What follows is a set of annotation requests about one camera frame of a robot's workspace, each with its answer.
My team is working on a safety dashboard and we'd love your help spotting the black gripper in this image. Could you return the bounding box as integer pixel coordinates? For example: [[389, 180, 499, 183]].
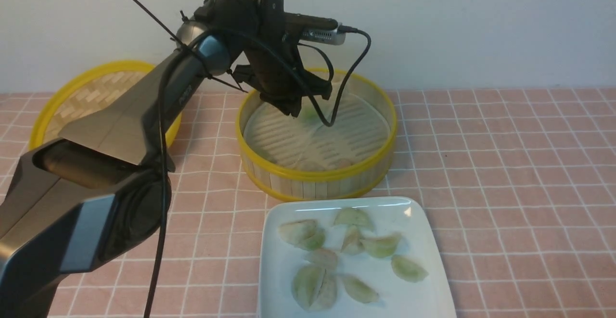
[[232, 39, 333, 118]]

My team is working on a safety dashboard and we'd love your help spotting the green dumpling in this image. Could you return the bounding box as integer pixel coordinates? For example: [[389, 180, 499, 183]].
[[297, 104, 321, 123]]

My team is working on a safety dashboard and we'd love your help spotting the bamboo steamer basket yellow rim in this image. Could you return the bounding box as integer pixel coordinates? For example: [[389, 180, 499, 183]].
[[235, 73, 398, 202]]

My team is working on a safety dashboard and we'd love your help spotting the pale dumpling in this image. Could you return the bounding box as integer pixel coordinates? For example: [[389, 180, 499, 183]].
[[310, 270, 337, 312], [277, 219, 319, 246]]

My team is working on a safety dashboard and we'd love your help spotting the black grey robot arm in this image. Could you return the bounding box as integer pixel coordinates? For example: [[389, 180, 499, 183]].
[[1, 0, 344, 318]]

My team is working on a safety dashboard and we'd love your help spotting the green dumpling plate top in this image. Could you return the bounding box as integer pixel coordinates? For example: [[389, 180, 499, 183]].
[[333, 207, 375, 232]]

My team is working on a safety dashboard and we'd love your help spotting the green dumpling plate left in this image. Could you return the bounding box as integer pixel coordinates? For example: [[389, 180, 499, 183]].
[[297, 228, 326, 252]]

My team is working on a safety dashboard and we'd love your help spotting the pale dumpling plate centre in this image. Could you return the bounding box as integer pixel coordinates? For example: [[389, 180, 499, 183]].
[[341, 225, 364, 256]]

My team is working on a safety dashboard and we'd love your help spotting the pale dumpling plate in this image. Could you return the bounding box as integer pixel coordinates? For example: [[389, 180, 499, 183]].
[[341, 225, 364, 256], [304, 248, 338, 271]]

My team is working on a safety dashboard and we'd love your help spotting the pale dumpling plate middle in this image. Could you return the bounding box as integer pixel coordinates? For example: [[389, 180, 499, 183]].
[[304, 248, 338, 271]]

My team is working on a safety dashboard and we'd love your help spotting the white square plate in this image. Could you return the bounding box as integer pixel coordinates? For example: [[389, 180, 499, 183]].
[[258, 197, 457, 318]]

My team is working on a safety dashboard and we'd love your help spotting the green dumpling plate right centre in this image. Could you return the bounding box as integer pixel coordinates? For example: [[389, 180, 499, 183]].
[[360, 232, 402, 259]]

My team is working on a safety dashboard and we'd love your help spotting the large green dumpling plate bottom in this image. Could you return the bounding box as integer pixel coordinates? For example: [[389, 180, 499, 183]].
[[291, 265, 326, 311]]

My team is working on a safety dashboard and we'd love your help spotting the green dumpling plate bottom right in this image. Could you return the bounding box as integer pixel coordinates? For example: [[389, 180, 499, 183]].
[[341, 274, 379, 304]]

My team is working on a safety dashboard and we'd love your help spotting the green dumpling plate far right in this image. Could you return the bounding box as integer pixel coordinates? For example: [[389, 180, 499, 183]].
[[391, 254, 429, 283]]

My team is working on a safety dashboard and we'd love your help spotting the black zip tie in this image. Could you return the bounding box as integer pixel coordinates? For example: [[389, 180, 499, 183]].
[[109, 0, 248, 93]]

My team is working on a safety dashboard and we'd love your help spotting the pale dumpling beside large one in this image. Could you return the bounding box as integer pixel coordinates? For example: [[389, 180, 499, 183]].
[[310, 270, 337, 312]]

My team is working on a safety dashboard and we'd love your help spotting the bamboo steamer lid yellow rim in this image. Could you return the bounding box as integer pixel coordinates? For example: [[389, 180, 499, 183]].
[[29, 60, 154, 150]]

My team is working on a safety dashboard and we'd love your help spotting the black cable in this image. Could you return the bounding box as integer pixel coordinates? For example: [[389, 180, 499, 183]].
[[143, 0, 372, 318]]

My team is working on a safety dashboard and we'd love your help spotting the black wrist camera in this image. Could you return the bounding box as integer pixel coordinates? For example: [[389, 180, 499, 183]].
[[284, 13, 357, 46]]

